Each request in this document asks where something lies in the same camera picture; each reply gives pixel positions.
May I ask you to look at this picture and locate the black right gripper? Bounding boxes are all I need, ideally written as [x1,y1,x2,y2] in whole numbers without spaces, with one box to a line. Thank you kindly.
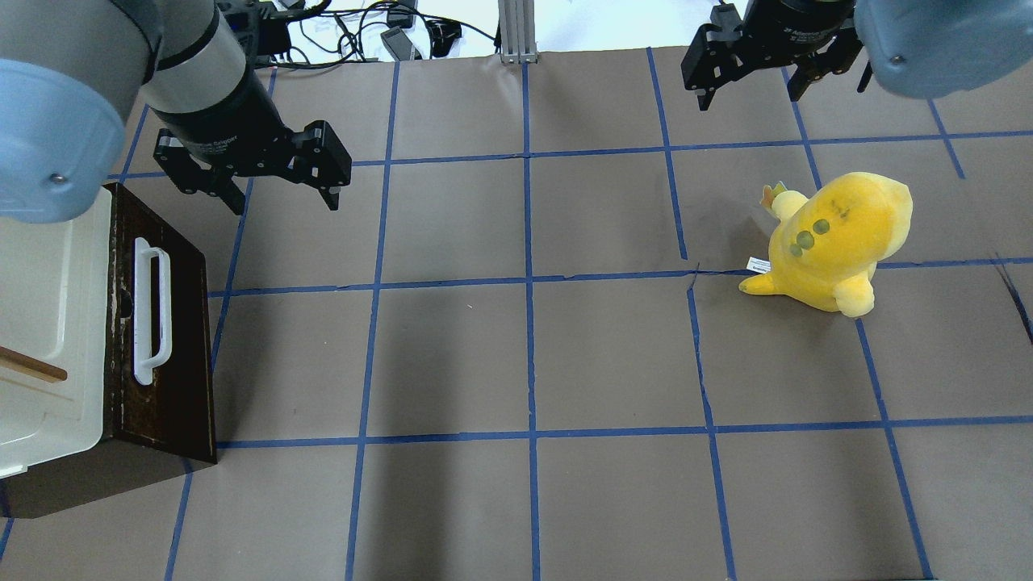
[681,2,862,111]

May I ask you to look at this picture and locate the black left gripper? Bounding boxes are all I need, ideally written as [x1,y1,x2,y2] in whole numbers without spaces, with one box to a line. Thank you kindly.
[156,121,352,216]

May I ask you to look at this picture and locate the white drawer handle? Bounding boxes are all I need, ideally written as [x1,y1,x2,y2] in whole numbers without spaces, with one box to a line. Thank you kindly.
[132,236,174,386]

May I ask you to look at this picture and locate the dark brown wooden drawer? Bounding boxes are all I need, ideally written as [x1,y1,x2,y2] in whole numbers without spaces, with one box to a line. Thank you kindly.
[1,184,217,519]

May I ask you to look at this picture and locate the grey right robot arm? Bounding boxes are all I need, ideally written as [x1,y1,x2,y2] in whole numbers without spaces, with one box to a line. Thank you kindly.
[681,1,1032,111]

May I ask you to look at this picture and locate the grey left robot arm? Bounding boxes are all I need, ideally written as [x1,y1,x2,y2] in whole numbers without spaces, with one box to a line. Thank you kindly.
[1,1,352,224]

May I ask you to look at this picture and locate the cardboard hang tag on plush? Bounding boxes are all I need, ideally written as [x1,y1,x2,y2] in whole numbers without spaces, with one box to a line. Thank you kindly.
[760,181,787,215]

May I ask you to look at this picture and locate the yellow plush dinosaur toy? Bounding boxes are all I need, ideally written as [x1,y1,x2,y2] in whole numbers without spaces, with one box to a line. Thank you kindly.
[738,171,914,319]

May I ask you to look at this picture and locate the white sewn label on plush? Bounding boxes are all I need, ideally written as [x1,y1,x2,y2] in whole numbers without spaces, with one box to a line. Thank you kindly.
[746,257,772,274]

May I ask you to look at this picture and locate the aluminium frame post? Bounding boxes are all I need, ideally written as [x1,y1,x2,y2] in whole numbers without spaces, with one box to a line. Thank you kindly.
[497,0,539,64]

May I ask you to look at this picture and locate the wooden handle on box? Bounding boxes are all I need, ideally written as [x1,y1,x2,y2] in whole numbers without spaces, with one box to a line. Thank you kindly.
[0,346,68,383]

